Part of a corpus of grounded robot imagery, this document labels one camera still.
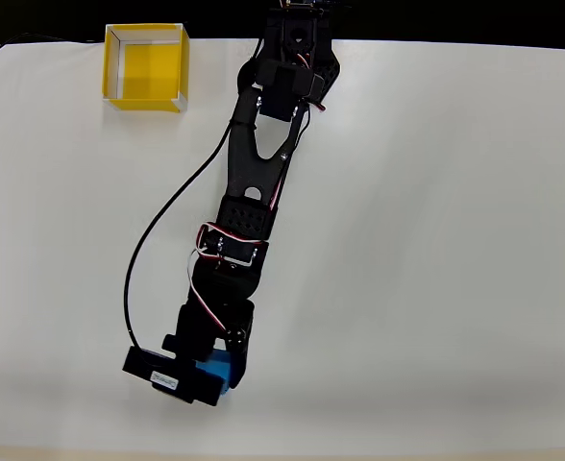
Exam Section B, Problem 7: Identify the blue cube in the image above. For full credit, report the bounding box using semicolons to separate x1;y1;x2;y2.
193;348;239;398

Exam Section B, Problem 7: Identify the yellow open paper box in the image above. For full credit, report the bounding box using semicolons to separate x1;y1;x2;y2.
101;22;190;115

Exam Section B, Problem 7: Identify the black bar-shaped webcam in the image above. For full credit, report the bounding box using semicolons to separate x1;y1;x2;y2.
121;332;227;407

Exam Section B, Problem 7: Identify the black webcam cable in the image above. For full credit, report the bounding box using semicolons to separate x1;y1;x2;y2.
122;40;262;381

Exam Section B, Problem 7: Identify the thin black background cable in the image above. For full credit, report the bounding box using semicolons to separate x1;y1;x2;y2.
0;31;106;68

